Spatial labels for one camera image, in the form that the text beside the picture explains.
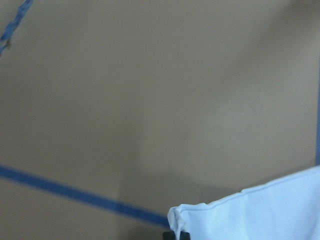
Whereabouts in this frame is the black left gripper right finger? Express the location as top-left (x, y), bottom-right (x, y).
top-left (179, 231), bottom-right (190, 240)

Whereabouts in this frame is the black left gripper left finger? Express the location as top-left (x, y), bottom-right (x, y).
top-left (162, 231), bottom-right (175, 240)

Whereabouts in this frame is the light blue t-shirt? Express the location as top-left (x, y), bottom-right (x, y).
top-left (167, 166), bottom-right (320, 240)

